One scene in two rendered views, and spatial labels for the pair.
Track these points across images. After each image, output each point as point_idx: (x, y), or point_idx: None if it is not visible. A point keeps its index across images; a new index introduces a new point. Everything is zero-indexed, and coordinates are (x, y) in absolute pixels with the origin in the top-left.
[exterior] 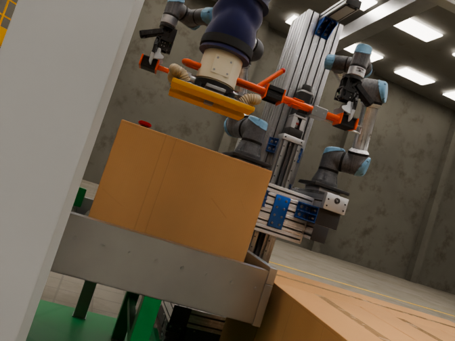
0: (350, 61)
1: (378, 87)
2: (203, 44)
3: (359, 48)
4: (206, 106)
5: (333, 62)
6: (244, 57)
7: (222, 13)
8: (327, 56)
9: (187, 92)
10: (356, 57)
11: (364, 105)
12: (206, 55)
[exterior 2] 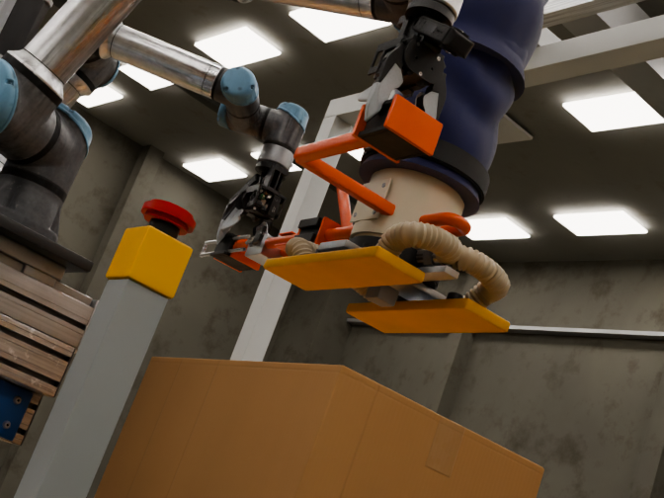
0: (259, 110)
1: (116, 67)
2: (473, 195)
3: (305, 123)
4: (340, 278)
5: (254, 101)
6: None
7: (497, 133)
8: (255, 82)
9: (444, 314)
10: (298, 140)
11: (77, 86)
12: (456, 213)
